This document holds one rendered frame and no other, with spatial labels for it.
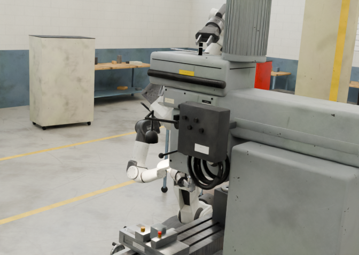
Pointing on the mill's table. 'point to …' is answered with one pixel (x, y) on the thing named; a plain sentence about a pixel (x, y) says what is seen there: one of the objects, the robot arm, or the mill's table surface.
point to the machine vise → (156, 249)
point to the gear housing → (169, 100)
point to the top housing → (202, 71)
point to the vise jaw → (143, 233)
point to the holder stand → (220, 204)
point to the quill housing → (177, 157)
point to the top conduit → (187, 78)
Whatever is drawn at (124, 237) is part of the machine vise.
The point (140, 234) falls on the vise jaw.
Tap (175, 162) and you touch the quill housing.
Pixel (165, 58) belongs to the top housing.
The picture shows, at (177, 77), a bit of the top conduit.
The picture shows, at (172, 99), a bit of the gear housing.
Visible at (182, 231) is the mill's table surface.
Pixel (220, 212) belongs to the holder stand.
